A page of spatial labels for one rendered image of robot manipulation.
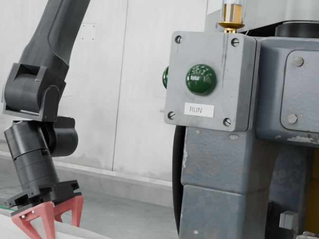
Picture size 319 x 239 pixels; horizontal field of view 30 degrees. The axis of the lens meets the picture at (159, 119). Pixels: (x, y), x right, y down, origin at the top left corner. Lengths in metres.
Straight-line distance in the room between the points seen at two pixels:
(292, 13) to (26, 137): 0.44
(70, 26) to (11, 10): 7.03
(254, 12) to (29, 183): 0.41
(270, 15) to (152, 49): 5.90
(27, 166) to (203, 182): 0.37
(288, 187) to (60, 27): 0.42
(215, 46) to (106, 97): 6.40
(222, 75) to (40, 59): 0.43
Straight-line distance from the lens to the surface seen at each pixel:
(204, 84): 0.54
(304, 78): 0.58
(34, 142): 0.92
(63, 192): 0.91
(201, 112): 0.56
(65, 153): 0.99
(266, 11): 0.78
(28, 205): 0.88
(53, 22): 0.95
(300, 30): 0.70
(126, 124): 6.78
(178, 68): 0.57
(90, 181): 7.05
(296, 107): 0.58
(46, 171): 0.91
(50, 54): 0.92
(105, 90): 6.95
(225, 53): 0.55
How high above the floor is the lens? 1.27
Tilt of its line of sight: 3 degrees down
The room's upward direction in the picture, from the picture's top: 5 degrees clockwise
